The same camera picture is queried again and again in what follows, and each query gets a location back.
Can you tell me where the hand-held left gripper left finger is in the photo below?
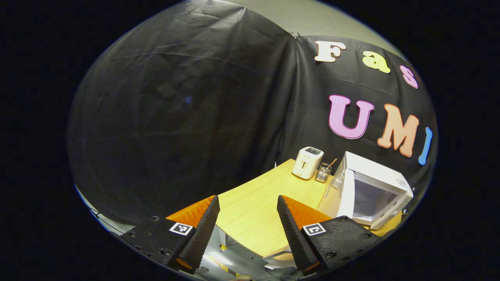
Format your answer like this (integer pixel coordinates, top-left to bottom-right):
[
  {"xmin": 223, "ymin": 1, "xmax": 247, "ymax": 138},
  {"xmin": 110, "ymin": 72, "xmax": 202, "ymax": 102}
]
[{"xmin": 119, "ymin": 194, "xmax": 220, "ymax": 274}]

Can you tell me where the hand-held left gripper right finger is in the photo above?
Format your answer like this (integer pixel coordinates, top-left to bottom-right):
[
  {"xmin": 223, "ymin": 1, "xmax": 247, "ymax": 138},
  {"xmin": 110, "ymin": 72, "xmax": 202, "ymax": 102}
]
[{"xmin": 277, "ymin": 195, "xmax": 381, "ymax": 276}]

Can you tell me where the white microwave oven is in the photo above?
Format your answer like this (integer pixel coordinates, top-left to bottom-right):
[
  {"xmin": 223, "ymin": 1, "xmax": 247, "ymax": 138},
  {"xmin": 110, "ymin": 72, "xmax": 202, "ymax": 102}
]
[{"xmin": 317, "ymin": 151, "xmax": 414, "ymax": 230}]

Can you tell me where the white toaster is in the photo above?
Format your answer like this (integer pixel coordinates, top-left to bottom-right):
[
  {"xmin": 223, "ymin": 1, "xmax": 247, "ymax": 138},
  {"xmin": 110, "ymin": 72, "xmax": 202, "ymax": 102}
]
[{"xmin": 292, "ymin": 147, "xmax": 325, "ymax": 180}]

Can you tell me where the black backdrop cloth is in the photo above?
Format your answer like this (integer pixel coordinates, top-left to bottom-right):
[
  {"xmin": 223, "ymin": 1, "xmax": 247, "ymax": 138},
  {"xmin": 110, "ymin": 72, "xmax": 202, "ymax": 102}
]
[{"xmin": 66, "ymin": 0, "xmax": 439, "ymax": 225}]

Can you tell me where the metal wire utensil holder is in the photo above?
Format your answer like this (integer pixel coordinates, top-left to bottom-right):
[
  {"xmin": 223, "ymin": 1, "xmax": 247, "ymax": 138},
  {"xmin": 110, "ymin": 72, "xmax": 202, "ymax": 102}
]
[{"xmin": 315, "ymin": 163, "xmax": 332, "ymax": 183}]

